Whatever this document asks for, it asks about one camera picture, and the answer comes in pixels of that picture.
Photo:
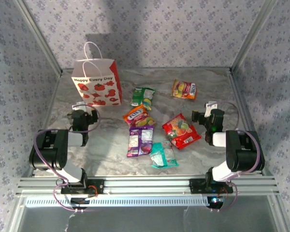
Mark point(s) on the green snack packet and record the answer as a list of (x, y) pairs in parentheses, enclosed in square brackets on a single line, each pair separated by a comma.
[(141, 95)]

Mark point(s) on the white red paper bag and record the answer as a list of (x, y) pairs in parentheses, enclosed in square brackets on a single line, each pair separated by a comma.
[(96, 82)]

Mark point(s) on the orange Fox's candy packet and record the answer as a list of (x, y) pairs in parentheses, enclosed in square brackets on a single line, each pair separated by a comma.
[(137, 117)]

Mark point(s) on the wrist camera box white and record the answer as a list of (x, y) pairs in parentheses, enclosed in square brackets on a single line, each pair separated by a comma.
[(211, 107), (79, 105)]

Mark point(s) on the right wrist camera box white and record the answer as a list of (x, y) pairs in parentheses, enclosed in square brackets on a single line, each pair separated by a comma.
[(211, 107)]

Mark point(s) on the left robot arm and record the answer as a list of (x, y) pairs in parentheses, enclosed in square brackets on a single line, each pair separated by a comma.
[(50, 149)]

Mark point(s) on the black controller board with LED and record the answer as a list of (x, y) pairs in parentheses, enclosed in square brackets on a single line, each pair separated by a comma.
[(215, 203)]

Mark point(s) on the large red fruit candy packet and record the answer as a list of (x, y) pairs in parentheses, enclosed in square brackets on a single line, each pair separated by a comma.
[(181, 131)]

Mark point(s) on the teal snack packet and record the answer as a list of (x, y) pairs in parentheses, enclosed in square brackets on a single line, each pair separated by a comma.
[(163, 154)]

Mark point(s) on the yellow red Fox's candy packet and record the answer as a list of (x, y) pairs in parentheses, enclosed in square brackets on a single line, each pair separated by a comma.
[(183, 89)]

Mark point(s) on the wide aluminium mounting rail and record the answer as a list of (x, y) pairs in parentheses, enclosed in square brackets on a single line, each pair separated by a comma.
[(147, 184)]

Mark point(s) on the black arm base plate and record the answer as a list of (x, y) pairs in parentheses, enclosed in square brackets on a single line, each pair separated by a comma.
[(97, 187), (197, 186)]

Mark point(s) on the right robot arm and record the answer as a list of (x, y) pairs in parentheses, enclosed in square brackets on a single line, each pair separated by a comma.
[(241, 149)]

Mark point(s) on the purple snack packet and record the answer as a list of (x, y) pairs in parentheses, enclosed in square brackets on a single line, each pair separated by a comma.
[(140, 141)]

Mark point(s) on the aluminium frame post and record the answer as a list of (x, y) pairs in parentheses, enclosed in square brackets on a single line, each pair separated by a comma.
[(252, 36), (41, 38)]

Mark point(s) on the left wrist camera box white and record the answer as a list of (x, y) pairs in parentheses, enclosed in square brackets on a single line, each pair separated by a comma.
[(79, 105)]

